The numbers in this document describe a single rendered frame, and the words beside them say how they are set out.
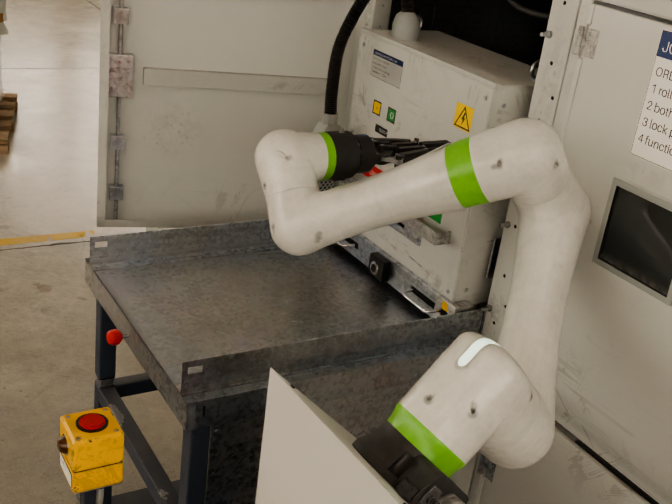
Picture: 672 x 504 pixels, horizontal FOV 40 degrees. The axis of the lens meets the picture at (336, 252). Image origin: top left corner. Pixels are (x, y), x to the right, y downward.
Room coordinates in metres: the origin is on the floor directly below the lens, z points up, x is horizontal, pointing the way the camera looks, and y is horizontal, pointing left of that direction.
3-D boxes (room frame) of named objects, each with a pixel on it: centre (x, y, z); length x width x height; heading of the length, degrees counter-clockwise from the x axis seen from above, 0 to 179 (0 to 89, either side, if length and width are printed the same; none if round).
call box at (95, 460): (1.18, 0.34, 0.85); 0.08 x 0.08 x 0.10; 33
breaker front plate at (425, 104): (1.94, -0.12, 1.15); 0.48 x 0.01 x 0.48; 34
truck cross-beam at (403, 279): (1.94, -0.13, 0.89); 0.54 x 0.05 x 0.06; 34
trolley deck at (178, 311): (1.79, 0.11, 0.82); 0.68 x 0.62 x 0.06; 123
